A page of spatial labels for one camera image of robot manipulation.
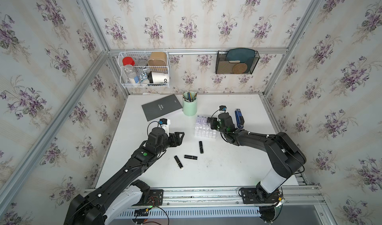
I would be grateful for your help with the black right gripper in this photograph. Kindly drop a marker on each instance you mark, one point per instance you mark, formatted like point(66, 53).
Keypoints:
point(213, 121)

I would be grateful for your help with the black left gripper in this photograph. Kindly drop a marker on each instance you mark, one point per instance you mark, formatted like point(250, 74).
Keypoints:
point(173, 138)

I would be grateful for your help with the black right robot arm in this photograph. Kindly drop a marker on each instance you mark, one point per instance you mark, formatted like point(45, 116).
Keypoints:
point(284, 155)

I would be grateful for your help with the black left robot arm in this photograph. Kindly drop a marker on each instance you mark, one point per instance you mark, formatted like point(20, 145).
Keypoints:
point(123, 189)

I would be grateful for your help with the clear acrylic lipstick organizer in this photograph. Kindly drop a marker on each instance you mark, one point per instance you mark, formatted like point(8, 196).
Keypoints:
point(204, 131)

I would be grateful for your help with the mint green pen cup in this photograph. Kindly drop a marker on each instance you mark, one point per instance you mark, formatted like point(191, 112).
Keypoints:
point(190, 109)

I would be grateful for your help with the dark grey notebook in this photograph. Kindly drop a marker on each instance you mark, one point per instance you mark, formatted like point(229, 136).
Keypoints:
point(159, 108)

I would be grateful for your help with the pens in cup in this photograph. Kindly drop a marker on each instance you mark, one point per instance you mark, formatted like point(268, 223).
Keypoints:
point(189, 96)

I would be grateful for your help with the white cylindrical speaker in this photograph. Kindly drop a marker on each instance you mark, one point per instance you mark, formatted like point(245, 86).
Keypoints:
point(158, 78)

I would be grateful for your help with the clear plastic bottle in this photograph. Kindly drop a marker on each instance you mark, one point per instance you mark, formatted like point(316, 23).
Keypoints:
point(131, 74)

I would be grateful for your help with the red lidded jar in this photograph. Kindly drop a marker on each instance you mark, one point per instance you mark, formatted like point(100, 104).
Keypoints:
point(128, 61)

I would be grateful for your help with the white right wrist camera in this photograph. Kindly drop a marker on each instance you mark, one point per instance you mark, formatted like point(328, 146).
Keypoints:
point(222, 109)

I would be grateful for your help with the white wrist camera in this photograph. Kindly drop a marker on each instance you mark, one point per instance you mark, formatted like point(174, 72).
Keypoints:
point(164, 124)
point(222, 109)

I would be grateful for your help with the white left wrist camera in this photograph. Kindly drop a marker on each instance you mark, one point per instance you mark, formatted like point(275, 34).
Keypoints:
point(164, 124)

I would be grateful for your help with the black mesh wall organizer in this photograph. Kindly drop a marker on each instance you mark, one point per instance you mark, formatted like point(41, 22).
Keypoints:
point(224, 67)

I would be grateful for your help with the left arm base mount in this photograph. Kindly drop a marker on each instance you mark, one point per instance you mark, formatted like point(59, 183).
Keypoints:
point(149, 196)

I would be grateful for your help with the white wire wall basket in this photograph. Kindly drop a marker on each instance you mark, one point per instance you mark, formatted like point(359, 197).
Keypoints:
point(142, 69)

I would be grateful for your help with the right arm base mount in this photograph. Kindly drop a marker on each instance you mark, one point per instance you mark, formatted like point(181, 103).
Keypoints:
point(258, 195)

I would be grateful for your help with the aluminium front rail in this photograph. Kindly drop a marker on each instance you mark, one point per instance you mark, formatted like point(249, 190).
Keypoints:
point(229, 196)

